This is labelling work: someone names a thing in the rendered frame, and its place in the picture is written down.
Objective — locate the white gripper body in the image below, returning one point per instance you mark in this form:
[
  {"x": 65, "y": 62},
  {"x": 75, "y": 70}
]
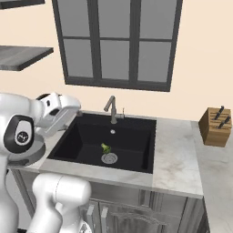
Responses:
[{"x": 68, "y": 109}]

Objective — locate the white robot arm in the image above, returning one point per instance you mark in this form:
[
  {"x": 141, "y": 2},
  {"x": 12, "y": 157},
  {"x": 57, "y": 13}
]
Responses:
[{"x": 18, "y": 115}]

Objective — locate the green broccoli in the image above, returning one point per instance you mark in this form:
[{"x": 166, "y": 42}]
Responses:
[{"x": 106, "y": 148}]

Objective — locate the silver sink drain strainer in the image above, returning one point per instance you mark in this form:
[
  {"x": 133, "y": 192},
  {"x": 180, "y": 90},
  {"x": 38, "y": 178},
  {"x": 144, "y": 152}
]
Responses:
[{"x": 109, "y": 158}]

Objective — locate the black sink basin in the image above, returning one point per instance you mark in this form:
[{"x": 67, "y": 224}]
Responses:
[{"x": 127, "y": 142}]

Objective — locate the grey metal tap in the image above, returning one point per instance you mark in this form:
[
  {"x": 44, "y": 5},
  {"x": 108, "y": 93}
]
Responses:
[{"x": 113, "y": 112}]

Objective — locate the grey tap lever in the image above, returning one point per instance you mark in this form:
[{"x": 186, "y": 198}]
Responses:
[{"x": 120, "y": 115}]

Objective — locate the dark grey framed window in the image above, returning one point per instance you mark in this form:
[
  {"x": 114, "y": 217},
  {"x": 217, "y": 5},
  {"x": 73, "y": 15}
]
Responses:
[{"x": 116, "y": 83}]

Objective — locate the grey false drawer front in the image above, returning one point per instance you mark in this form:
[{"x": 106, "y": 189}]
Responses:
[{"x": 127, "y": 194}]

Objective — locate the wooden knife block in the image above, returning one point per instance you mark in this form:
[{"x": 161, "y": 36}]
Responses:
[{"x": 214, "y": 133}]

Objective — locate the dark grey wall shelf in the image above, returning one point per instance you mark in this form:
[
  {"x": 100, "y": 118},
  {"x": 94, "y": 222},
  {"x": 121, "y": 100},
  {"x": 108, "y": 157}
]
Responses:
[
  {"x": 18, "y": 3},
  {"x": 18, "y": 57}
]

